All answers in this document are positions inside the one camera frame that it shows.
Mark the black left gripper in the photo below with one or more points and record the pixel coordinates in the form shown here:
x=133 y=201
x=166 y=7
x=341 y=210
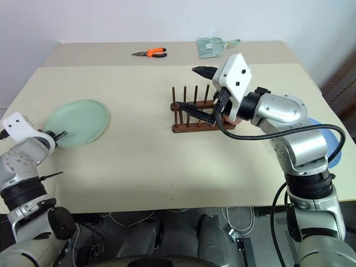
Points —
x=51 y=135

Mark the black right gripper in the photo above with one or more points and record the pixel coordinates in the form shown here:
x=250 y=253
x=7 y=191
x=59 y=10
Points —
x=222 y=101

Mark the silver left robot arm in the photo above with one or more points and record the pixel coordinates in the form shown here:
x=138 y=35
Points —
x=25 y=160

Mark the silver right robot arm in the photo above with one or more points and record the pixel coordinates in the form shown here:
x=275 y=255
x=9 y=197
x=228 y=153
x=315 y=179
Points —
x=281 y=108

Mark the wooden dish rack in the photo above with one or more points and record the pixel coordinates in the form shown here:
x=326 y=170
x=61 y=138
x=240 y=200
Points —
x=192 y=126

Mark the green plate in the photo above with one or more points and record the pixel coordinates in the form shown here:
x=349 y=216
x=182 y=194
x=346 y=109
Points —
x=80 y=119

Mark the clear plastic bag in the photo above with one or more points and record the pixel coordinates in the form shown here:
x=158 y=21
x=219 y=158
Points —
x=210 y=47

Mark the pink plate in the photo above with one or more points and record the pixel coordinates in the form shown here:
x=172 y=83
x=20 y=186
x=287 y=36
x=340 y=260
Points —
x=236 y=120

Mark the orange black pliers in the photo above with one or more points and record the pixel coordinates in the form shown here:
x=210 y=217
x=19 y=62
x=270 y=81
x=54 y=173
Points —
x=154 y=53

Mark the dark grey rounded shape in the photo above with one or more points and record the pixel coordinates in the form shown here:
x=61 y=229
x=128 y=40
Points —
x=215 y=239
x=142 y=239

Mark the blue plate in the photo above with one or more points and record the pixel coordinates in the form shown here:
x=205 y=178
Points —
x=333 y=140

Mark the dark brown wooden furniture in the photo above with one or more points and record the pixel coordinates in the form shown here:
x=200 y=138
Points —
x=343 y=89

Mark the black round rim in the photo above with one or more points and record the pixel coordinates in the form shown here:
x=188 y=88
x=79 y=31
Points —
x=155 y=261

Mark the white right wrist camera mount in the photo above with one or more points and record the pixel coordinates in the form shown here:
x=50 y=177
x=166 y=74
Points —
x=236 y=72

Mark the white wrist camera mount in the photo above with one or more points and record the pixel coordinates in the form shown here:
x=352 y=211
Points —
x=16 y=125
x=236 y=72

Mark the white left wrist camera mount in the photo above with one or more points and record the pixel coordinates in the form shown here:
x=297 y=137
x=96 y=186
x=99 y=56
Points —
x=16 y=125

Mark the black box with metal bracket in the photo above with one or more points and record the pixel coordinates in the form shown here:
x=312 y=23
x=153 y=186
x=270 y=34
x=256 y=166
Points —
x=246 y=249

